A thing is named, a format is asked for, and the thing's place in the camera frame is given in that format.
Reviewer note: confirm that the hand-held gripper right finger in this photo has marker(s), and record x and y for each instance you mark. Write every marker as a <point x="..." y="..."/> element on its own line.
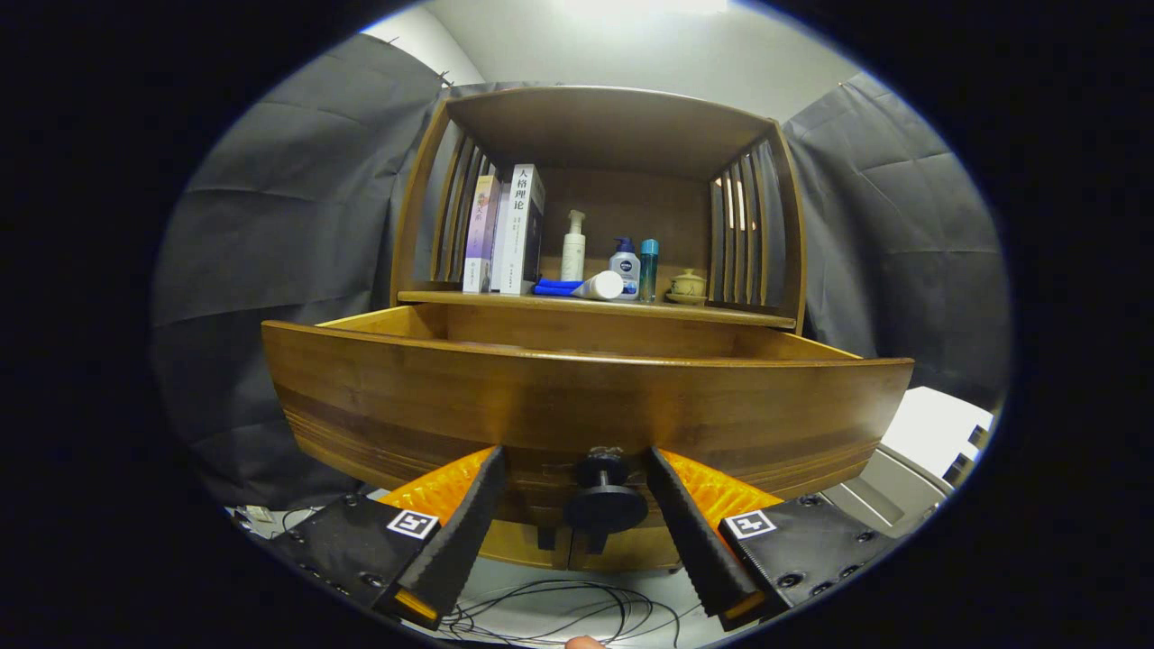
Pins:
<point x="694" y="541"/>

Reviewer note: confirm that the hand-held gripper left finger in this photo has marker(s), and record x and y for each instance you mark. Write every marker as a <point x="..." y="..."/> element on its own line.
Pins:
<point x="464" y="532"/>

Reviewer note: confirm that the black drawer knob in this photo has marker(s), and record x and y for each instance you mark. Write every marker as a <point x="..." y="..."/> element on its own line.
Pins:
<point x="606" y="505"/>

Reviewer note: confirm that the wooden drawer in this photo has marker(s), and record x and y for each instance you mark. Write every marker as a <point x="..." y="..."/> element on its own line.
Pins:
<point x="586" y="397"/>

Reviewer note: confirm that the white tube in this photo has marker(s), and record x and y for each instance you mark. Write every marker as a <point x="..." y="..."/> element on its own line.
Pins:
<point x="602" y="286"/>

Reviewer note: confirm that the wooden cabinet door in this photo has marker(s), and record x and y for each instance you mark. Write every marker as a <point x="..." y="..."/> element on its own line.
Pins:
<point x="640" y="550"/>
<point x="518" y="545"/>

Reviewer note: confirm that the wooden countertop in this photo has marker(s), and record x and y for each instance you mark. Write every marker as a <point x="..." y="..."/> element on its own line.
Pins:
<point x="721" y="315"/>

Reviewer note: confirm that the brown wooden cabinet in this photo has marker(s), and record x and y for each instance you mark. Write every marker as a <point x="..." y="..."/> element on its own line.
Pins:
<point x="604" y="117"/>

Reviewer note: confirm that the grey ridged panel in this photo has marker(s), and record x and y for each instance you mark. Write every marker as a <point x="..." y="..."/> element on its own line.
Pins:
<point x="888" y="496"/>

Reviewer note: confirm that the ceramic lidded teacup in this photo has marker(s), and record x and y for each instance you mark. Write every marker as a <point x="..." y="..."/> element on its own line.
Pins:
<point x="688" y="287"/>

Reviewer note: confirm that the blue folded cloth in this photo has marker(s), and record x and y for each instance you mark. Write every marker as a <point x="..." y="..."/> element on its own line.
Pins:
<point x="552" y="287"/>

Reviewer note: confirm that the white board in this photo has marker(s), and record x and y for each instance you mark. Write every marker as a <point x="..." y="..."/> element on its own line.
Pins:
<point x="938" y="424"/>

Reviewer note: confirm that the teal bottle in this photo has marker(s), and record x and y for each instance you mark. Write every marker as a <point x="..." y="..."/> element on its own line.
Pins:
<point x="648" y="266"/>

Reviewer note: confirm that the white bottle with blue cap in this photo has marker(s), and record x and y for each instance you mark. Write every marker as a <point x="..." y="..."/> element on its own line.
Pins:
<point x="626" y="270"/>

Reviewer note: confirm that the purple book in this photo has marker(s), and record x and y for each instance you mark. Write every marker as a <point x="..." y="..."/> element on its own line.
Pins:
<point x="480" y="234"/>

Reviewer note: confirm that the white pump bottle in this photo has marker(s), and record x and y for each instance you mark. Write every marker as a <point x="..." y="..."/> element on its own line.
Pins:
<point x="573" y="252"/>

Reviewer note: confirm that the white book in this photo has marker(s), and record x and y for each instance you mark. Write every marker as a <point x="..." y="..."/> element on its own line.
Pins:
<point x="518" y="230"/>

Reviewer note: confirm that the black backdrop cloth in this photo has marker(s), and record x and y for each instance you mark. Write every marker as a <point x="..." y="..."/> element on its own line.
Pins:
<point x="288" y="225"/>

